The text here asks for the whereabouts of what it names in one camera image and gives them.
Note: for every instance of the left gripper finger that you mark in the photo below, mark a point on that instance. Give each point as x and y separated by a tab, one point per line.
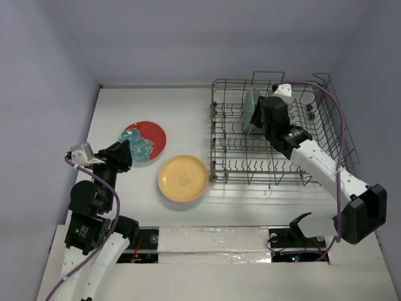
125	163
119	149

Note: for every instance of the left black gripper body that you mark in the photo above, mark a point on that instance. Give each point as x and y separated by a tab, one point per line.
111	167

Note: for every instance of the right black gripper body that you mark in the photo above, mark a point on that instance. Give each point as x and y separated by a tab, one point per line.
263	110

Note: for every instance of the green plate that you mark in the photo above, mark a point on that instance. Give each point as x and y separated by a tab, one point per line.
248	110

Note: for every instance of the white plate with floral face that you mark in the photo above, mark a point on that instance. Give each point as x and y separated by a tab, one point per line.
147	141

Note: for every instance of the yellow plate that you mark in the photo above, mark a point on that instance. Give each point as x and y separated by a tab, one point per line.
183	173

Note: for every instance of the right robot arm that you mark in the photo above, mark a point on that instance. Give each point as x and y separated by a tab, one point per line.
360	207

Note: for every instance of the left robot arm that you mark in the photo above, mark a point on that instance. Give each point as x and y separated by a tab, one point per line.
97	233

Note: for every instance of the grey plate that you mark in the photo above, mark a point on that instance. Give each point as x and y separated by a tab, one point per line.
257	95

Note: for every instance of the blue patterned plate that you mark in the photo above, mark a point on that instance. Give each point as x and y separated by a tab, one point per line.
270	92

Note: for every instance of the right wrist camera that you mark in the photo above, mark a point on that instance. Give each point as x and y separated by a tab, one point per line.
283	91

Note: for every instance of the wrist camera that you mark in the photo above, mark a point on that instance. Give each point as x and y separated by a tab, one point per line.
82	155
283	91

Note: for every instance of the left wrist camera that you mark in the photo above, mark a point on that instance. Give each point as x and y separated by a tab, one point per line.
82	155

